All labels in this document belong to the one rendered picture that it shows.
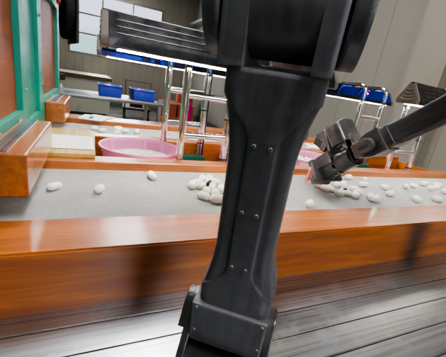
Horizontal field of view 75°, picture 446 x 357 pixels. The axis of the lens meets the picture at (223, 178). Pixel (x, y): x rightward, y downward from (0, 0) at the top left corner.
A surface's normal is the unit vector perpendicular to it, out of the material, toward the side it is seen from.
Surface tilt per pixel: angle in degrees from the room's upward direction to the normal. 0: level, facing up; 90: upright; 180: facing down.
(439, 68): 90
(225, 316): 97
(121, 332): 0
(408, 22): 90
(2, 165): 90
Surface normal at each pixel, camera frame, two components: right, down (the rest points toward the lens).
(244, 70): -0.28, 0.37
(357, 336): 0.15, -0.94
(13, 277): 0.39, 0.33
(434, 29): -0.91, -0.02
